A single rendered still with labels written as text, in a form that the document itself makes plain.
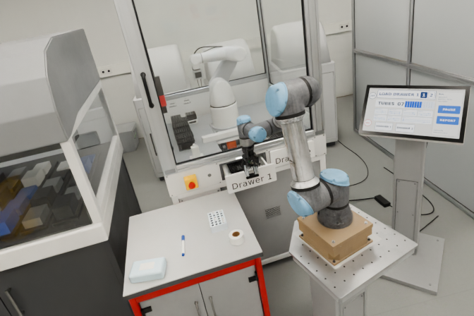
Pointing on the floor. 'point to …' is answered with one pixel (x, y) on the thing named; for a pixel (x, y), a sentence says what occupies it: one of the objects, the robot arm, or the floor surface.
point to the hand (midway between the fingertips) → (251, 175)
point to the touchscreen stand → (413, 220)
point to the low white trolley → (196, 262)
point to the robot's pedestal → (329, 306)
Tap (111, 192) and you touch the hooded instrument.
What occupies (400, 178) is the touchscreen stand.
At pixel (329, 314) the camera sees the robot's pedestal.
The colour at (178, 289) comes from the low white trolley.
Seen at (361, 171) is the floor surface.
